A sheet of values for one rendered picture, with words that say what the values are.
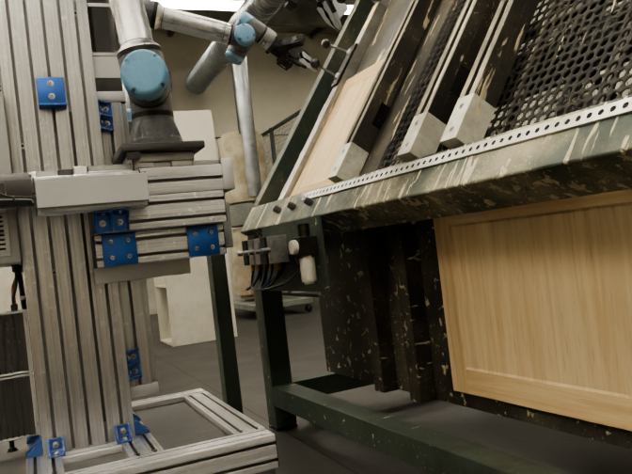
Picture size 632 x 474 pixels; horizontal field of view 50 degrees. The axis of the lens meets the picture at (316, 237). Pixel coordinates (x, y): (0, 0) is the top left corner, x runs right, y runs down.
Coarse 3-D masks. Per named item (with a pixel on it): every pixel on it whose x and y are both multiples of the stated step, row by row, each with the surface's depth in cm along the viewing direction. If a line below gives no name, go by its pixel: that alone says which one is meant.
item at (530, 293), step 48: (624, 192) 138; (480, 240) 181; (528, 240) 164; (576, 240) 151; (624, 240) 139; (480, 288) 183; (528, 288) 166; (576, 288) 152; (624, 288) 141; (480, 336) 185; (528, 336) 168; (576, 336) 154; (624, 336) 142; (480, 384) 186; (528, 384) 169; (576, 384) 155; (624, 384) 143
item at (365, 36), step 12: (372, 24) 276; (360, 36) 276; (360, 48) 273; (348, 72) 270; (336, 96) 267; (324, 108) 267; (324, 120) 264; (312, 132) 265; (312, 144) 261; (300, 156) 262; (300, 168) 258; (288, 180) 260; (288, 192) 255
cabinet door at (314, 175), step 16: (352, 80) 262; (368, 80) 247; (352, 96) 253; (336, 112) 260; (352, 112) 244; (336, 128) 250; (320, 144) 256; (336, 144) 241; (320, 160) 247; (304, 176) 253; (320, 176) 238
